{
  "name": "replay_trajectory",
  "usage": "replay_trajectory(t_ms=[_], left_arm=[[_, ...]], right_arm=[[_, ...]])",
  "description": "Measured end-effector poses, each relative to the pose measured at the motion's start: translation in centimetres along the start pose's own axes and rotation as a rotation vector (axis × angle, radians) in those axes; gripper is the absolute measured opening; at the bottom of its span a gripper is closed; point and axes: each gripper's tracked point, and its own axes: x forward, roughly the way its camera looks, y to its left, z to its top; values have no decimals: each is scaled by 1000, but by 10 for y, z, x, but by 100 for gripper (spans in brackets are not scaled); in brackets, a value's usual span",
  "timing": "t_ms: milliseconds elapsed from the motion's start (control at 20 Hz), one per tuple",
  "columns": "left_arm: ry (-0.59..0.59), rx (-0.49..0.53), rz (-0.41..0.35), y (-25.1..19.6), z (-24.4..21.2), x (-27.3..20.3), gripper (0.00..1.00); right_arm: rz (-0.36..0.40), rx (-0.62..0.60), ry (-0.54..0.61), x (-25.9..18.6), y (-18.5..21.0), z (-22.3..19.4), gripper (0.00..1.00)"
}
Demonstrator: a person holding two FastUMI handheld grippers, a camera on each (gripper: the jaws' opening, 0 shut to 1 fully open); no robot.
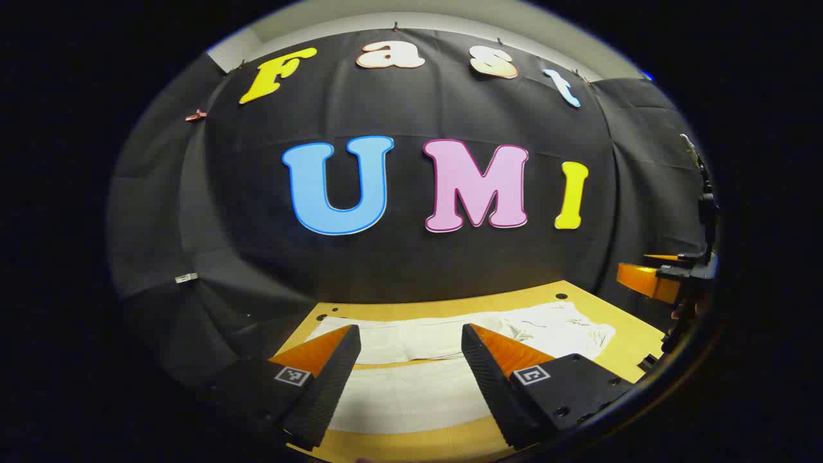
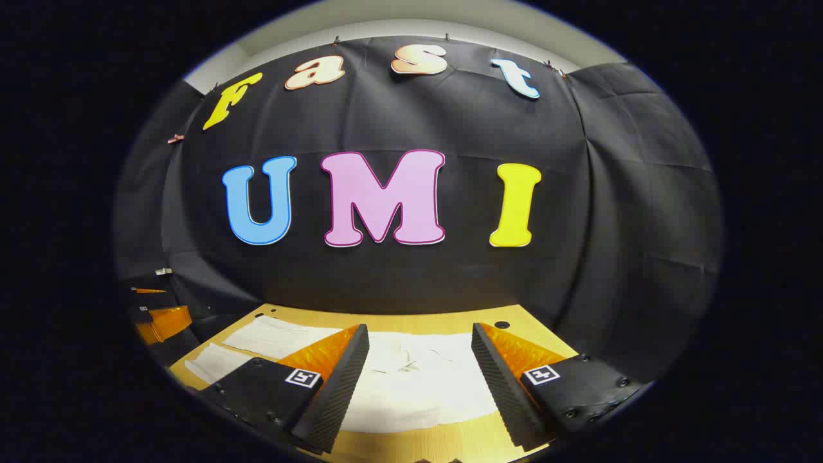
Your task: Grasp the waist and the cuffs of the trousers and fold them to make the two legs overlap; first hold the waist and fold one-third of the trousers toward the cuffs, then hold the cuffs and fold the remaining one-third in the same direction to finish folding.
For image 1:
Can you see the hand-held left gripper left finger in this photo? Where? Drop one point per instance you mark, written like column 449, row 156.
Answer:
column 328, row 386

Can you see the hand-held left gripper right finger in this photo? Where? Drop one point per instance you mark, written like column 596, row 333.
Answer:
column 495, row 392

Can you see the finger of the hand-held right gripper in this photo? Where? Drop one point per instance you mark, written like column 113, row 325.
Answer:
column 665, row 258
column 646, row 280

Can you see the white jeans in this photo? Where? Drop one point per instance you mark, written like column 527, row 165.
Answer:
column 418, row 341

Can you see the black backdrop cloth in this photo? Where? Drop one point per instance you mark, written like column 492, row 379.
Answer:
column 411, row 257

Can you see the white backdrop clip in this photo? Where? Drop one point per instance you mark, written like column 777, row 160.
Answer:
column 186, row 278

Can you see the orange backdrop clamp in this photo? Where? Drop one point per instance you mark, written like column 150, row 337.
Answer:
column 196, row 116

